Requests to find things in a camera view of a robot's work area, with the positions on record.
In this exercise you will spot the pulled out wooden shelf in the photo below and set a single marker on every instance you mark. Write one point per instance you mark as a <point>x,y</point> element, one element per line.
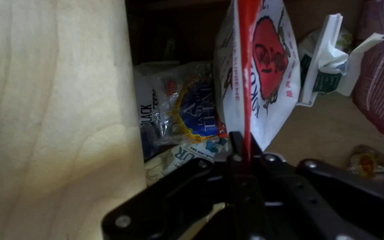
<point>46,110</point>

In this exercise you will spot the white and red packet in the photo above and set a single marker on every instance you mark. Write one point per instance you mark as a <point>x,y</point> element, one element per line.
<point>263,70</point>

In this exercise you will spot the white flour bag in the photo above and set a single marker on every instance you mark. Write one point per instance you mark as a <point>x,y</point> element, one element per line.
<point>179,157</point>

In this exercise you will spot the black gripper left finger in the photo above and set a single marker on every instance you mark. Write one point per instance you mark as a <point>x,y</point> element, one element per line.
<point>179,200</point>

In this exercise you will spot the yellow wrapped snack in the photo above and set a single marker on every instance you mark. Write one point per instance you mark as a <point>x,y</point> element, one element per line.
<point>367,161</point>

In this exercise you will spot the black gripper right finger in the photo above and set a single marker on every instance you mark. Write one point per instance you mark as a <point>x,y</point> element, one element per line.
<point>316,204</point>

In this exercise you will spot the maroon packet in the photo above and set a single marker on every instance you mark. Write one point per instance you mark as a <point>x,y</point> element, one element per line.
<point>380,84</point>

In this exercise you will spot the blue and white bag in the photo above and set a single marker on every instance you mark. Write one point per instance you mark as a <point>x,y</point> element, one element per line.
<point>187,106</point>

